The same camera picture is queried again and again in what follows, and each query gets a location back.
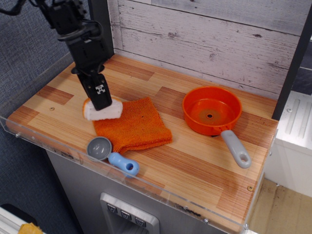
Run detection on left dark grey post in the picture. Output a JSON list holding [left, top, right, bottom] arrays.
[[88, 0, 114, 59]]

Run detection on toy bread slice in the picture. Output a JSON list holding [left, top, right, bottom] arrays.
[[82, 97, 123, 121]]

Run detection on orange toy pan grey handle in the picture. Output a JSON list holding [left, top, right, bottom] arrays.
[[182, 86, 252, 169]]

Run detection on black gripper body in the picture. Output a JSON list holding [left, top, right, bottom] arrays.
[[65, 38, 108, 76]]

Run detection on dark grey post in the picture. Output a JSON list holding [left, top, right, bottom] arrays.
[[88, 0, 114, 59], [272, 6, 312, 120]]

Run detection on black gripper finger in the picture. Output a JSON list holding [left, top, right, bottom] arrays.
[[78, 73, 112, 111]]

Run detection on yellow object at corner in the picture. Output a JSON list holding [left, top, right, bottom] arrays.
[[18, 223, 43, 234]]

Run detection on silver dispenser panel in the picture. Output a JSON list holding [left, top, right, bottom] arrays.
[[100, 193, 160, 234]]

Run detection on white grooved board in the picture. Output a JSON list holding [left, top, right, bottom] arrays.
[[276, 91, 312, 150]]

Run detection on grey scoop blue handle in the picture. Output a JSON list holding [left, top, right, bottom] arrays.
[[86, 136, 140, 177]]

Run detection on right dark grey post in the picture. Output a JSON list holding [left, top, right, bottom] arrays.
[[272, 6, 312, 120]]

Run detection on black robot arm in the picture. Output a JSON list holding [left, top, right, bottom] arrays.
[[0, 0, 113, 113]]

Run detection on orange knitted cloth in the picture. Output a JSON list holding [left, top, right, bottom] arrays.
[[93, 97, 173, 154]]

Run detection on clear acrylic guard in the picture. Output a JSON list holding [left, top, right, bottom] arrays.
[[7, 55, 277, 232]]

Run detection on grey toy fridge cabinet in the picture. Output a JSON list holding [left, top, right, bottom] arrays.
[[48, 152, 222, 234]]

